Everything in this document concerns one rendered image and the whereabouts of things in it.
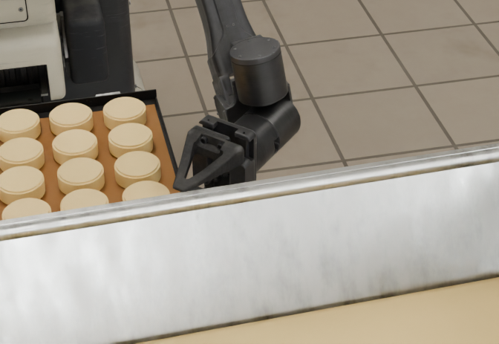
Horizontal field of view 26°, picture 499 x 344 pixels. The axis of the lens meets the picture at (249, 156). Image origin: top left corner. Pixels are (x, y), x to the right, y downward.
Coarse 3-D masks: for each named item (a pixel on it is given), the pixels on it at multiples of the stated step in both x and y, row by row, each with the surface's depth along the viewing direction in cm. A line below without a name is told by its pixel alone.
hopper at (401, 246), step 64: (192, 192) 48; (256, 192) 48; (320, 192) 49; (384, 192) 50; (448, 192) 51; (0, 256) 46; (64, 256) 47; (128, 256) 48; (192, 256) 48; (256, 256) 49; (320, 256) 50; (384, 256) 50; (448, 256) 51; (0, 320) 47; (64, 320) 48; (128, 320) 48; (192, 320) 49; (256, 320) 50; (320, 320) 49; (384, 320) 49; (448, 320) 49
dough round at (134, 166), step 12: (120, 156) 119; (132, 156) 118; (144, 156) 118; (120, 168) 117; (132, 168) 117; (144, 168) 117; (156, 168) 117; (120, 180) 116; (132, 180) 116; (144, 180) 116; (156, 180) 117
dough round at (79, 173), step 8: (72, 160) 118; (80, 160) 118; (88, 160) 118; (96, 160) 118; (64, 168) 117; (72, 168) 117; (80, 168) 117; (88, 168) 117; (96, 168) 117; (64, 176) 115; (72, 176) 115; (80, 176) 115; (88, 176) 115; (96, 176) 115; (104, 176) 117; (64, 184) 115; (72, 184) 115; (80, 184) 115; (88, 184) 115; (96, 184) 115; (64, 192) 116
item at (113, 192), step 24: (48, 120) 128; (96, 120) 128; (0, 144) 124; (48, 144) 124; (0, 168) 120; (48, 168) 120; (168, 168) 120; (48, 192) 116; (120, 192) 116; (0, 216) 113
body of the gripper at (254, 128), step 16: (208, 128) 116; (224, 128) 115; (240, 128) 114; (256, 128) 119; (272, 128) 120; (240, 144) 114; (256, 144) 115; (272, 144) 119; (256, 160) 117; (224, 176) 117
